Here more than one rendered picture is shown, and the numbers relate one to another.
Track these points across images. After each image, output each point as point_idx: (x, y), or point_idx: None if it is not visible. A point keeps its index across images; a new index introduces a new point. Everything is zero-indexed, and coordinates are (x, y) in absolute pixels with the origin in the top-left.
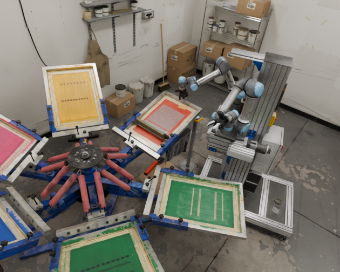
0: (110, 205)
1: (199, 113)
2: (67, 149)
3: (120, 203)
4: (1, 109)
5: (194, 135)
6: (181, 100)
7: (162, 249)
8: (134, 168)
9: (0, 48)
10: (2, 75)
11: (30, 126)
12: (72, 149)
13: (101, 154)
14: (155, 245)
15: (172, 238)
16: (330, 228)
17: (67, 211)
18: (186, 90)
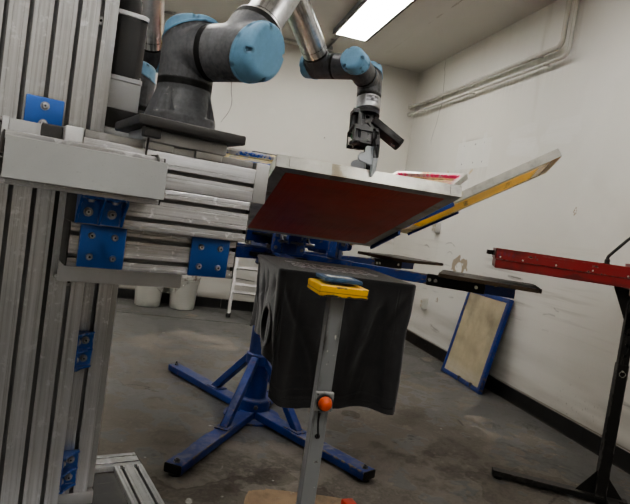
0: (291, 419)
1: (271, 170)
2: (555, 471)
3: (291, 451)
4: (587, 310)
5: (313, 390)
6: (360, 167)
7: (114, 434)
8: None
9: None
10: (620, 242)
11: (607, 395)
12: (553, 476)
13: None
14: (134, 434)
15: (108, 451)
16: None
17: (340, 415)
18: (352, 110)
